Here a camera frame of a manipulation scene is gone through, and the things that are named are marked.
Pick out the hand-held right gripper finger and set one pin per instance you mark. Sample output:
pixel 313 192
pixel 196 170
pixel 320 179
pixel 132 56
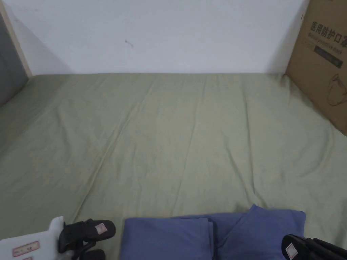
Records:
pixel 295 247

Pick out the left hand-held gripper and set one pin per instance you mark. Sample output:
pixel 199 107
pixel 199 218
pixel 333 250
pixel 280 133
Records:
pixel 32 243

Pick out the blue garment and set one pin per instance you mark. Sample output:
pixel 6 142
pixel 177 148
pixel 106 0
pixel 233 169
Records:
pixel 168 238

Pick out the bed with pale green sheet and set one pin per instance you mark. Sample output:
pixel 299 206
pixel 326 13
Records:
pixel 173 135

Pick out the brown cardboard carton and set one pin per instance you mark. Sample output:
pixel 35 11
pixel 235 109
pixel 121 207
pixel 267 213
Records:
pixel 322 67

